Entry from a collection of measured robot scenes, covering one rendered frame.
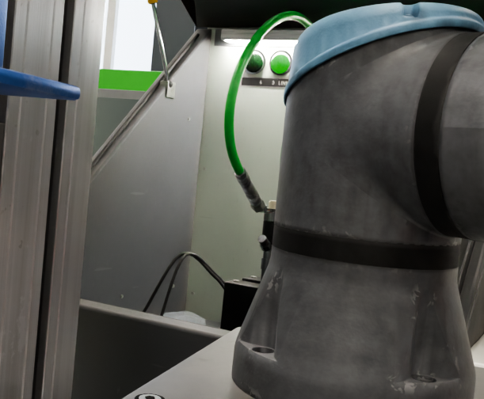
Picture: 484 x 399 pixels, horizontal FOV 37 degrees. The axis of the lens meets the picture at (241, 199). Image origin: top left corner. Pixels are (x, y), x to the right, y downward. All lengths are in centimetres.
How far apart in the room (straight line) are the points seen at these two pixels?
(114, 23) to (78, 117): 546
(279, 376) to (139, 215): 101
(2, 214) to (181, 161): 120
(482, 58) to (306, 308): 16
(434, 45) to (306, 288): 15
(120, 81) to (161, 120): 276
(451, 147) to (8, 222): 21
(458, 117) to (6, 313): 23
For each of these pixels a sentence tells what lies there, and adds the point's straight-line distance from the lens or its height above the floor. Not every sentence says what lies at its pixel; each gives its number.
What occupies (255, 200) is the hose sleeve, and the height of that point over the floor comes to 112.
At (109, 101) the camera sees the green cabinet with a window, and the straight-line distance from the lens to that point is 420.
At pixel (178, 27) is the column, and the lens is 517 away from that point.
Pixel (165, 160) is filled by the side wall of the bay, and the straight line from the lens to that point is 146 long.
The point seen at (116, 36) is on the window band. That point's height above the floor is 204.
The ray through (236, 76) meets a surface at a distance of 103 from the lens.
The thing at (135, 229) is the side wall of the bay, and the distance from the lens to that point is 140.
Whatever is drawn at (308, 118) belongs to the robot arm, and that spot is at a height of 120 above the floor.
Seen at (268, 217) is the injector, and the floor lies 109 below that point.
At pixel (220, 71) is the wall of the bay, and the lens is 156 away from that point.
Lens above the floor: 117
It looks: 3 degrees down
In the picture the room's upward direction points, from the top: 6 degrees clockwise
